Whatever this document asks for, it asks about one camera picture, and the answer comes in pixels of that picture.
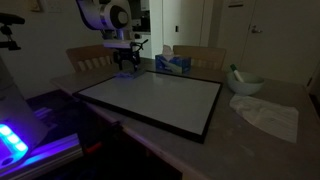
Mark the robot base with blue lights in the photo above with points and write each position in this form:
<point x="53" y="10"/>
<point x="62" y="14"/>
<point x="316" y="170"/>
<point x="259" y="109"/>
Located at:
<point x="16" y="110"/>

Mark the green capped white marker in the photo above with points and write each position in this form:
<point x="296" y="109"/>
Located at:
<point x="236" y="72"/>

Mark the aluminium rail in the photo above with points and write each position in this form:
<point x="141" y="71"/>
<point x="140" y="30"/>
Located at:
<point x="56" y="150"/>

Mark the white door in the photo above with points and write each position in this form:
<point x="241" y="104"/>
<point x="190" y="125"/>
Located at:
<point x="286" y="43"/>

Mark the wooden chair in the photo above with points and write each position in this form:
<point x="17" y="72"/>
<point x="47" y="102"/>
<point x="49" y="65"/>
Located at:
<point x="90" y="53"/>
<point x="203" y="53"/>

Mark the white crumpled cloth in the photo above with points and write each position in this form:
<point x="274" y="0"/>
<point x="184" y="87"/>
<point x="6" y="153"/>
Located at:
<point x="270" y="116"/>

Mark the blue tissue box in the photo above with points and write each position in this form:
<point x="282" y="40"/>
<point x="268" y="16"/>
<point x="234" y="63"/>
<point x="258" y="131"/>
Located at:
<point x="173" y="65"/>

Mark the pale green bowl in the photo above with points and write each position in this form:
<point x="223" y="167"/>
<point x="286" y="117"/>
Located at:
<point x="245" y="88"/>

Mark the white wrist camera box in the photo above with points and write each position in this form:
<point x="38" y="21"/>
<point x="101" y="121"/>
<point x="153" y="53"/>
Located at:
<point x="116" y="44"/>

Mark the black framed whiteboard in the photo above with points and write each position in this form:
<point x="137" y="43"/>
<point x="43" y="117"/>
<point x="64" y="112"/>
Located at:
<point x="150" y="100"/>

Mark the dark wall switch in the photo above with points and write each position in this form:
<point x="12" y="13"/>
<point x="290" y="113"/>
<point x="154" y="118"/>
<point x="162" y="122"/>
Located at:
<point x="176" y="29"/>

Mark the small wall sign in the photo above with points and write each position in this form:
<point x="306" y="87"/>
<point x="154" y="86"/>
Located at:
<point x="236" y="3"/>

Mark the grey towel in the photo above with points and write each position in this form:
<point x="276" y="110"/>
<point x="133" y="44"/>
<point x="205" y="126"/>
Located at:
<point x="130" y="74"/>

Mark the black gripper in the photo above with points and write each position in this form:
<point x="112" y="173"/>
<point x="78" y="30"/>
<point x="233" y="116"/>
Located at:
<point x="128" y="56"/>

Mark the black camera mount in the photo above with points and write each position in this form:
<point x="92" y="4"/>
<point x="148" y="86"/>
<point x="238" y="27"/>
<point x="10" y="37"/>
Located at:
<point x="10" y="19"/>

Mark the white kitchen cabinet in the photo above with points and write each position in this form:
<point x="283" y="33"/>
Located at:
<point x="146" y="45"/>

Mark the red clamp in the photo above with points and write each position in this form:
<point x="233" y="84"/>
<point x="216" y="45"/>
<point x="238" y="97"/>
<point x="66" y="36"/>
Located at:
<point x="92" y="148"/>

